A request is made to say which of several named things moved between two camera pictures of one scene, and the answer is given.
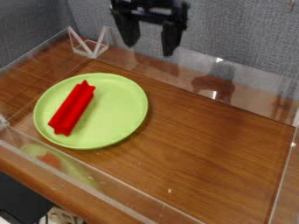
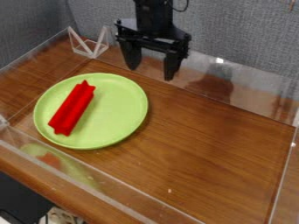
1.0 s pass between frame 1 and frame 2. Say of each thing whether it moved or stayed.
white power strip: stayed
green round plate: stayed
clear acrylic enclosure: stayed
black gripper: moved
